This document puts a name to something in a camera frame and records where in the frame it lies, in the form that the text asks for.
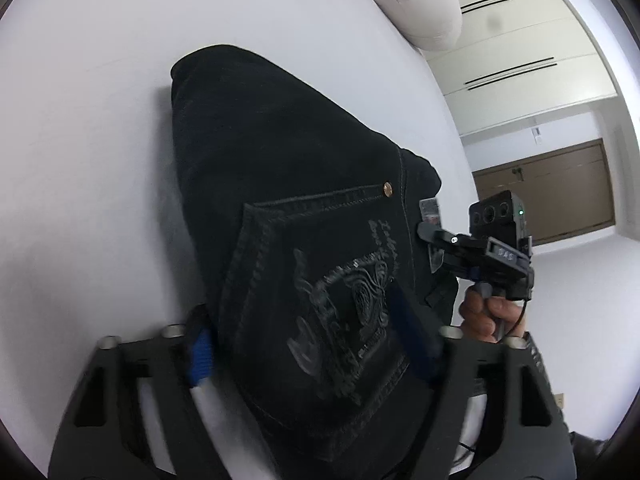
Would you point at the black denim pants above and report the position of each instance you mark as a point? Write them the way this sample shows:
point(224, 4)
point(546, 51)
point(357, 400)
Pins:
point(301, 218)

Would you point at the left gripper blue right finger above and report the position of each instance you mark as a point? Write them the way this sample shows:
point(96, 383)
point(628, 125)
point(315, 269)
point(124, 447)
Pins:
point(417, 328)

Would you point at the person's right hand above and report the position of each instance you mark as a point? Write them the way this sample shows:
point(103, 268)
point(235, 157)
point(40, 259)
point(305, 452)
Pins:
point(480, 316)

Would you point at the black camera box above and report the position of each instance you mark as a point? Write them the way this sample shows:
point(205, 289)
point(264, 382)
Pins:
point(501, 216)

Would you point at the brown wooden door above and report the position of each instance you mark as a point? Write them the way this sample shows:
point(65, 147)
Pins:
point(566, 192)

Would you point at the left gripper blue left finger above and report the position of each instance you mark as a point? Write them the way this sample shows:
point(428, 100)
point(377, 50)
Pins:
point(201, 358)

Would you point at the white wardrobe with black handles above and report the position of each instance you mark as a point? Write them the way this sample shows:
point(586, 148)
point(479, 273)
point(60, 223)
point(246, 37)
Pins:
point(517, 60)

